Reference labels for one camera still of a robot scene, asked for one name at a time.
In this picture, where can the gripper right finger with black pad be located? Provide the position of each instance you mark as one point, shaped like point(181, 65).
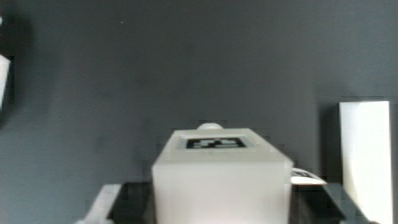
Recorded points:
point(323, 206)

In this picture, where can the white fence bar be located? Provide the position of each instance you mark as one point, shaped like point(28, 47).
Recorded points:
point(365, 119)
point(5, 75)

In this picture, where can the white left fence bar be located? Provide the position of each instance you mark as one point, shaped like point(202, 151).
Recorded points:
point(5, 75)

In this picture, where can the white right fence bar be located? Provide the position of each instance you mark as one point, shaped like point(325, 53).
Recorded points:
point(365, 119)

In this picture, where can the white stool leg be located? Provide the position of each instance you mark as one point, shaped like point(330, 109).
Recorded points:
point(222, 178)

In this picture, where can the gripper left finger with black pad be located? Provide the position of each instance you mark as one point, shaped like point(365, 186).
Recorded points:
point(124, 205)

